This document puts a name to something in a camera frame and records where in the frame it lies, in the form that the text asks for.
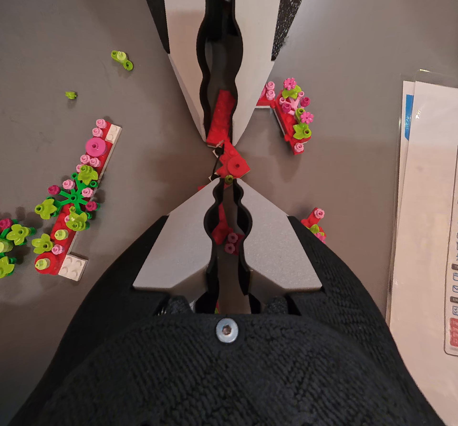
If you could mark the red lego segment with flowers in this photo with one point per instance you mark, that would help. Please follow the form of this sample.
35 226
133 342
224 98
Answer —
311 220
284 113

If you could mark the red hinged lego frame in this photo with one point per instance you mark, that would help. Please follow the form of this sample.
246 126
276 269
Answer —
223 118

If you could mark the small lime lego piece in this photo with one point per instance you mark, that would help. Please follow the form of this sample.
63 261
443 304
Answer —
71 95

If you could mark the long red white lego strip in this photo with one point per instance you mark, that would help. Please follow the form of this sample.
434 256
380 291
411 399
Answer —
95 146

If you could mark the green lego leaf cluster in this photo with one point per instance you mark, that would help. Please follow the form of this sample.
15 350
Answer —
18 234

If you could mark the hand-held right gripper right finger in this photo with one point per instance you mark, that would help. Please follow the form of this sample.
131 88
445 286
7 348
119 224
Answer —
275 247

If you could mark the clear sleeve with printed sheets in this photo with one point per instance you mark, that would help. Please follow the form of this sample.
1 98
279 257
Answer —
425 218

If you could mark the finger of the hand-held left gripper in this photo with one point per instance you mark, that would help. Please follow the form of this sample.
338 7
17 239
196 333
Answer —
259 32
182 21

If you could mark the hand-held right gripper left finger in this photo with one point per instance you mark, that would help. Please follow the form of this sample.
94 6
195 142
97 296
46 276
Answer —
179 247

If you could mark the lime green lego leaf piece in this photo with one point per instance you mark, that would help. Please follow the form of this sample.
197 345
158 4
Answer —
121 59

